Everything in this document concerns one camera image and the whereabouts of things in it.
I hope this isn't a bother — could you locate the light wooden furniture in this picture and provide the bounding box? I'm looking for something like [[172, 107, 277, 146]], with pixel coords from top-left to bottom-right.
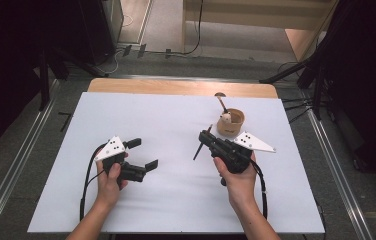
[[181, 0, 340, 63]]

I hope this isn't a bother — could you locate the black makeup brush orange tip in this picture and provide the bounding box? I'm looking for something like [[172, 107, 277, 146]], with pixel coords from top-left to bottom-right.
[[192, 124, 214, 161], [216, 95, 230, 116]]

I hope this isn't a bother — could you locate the person's left hand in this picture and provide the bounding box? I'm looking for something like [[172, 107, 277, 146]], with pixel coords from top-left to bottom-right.
[[95, 151, 130, 210]]

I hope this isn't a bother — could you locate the black metal stand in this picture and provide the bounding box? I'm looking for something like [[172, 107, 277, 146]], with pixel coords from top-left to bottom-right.
[[37, 46, 53, 112]]

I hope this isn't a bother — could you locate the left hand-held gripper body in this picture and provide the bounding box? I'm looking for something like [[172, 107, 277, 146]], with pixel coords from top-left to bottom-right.
[[94, 135, 148, 189]]

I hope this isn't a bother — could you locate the wooden cup with bear figure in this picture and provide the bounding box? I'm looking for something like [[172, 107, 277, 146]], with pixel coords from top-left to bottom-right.
[[216, 107, 246, 137]]

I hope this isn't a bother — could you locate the left hand-held gripper black cable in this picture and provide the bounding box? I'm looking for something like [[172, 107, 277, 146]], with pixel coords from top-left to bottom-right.
[[79, 142, 109, 223]]

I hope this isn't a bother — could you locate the hand-held gripper black cable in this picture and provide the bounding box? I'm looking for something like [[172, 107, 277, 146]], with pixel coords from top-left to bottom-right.
[[249, 159, 269, 221], [79, 142, 109, 223]]

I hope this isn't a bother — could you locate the black cabinet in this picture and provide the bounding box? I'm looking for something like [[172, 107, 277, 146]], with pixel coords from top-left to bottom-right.
[[50, 0, 118, 78]]

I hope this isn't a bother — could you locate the right hand-held gripper black cable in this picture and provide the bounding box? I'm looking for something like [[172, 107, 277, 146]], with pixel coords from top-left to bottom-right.
[[249, 159, 269, 221]]

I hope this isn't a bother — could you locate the black tripod stand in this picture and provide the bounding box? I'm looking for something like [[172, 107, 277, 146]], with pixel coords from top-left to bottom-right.
[[259, 39, 332, 122]]

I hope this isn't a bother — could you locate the wooden table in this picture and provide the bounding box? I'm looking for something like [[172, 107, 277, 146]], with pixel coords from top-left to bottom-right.
[[86, 77, 279, 100]]

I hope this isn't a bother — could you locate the white table cover board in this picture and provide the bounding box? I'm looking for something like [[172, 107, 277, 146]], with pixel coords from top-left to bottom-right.
[[27, 91, 326, 234]]

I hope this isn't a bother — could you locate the metal floor rail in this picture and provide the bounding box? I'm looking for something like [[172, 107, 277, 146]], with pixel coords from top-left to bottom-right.
[[0, 79, 61, 240], [300, 93, 374, 240]]

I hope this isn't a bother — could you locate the black floor cable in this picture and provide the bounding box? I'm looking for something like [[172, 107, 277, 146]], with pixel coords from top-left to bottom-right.
[[149, 0, 205, 57]]

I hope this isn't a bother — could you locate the white floor cable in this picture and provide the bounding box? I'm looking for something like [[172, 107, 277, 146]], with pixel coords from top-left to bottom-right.
[[97, 13, 134, 76]]

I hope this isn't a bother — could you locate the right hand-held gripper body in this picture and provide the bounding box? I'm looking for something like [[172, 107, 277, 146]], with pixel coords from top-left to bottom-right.
[[208, 130, 277, 187]]

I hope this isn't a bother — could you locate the person's right hand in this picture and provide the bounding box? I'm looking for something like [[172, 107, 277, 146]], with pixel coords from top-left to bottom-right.
[[212, 151, 259, 208]]

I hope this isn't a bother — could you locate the bundle of black floor cables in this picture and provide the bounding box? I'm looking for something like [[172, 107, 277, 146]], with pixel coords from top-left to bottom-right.
[[276, 60, 320, 125]]

